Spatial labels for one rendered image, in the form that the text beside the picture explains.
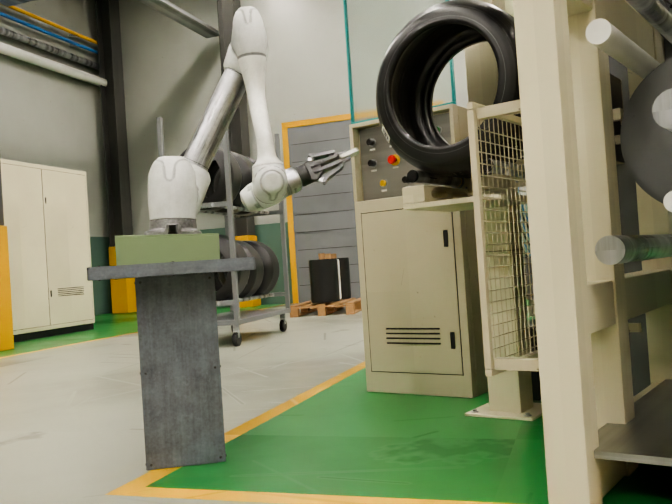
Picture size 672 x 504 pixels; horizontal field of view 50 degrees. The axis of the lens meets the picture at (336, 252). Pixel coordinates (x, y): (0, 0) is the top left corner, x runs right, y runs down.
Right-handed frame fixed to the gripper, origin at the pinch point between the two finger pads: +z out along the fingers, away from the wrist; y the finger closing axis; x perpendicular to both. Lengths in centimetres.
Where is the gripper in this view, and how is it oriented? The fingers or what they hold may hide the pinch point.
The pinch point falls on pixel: (349, 154)
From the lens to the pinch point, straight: 258.2
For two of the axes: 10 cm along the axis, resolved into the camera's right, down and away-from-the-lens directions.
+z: 8.9, -4.3, 1.7
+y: 4.6, 8.3, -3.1
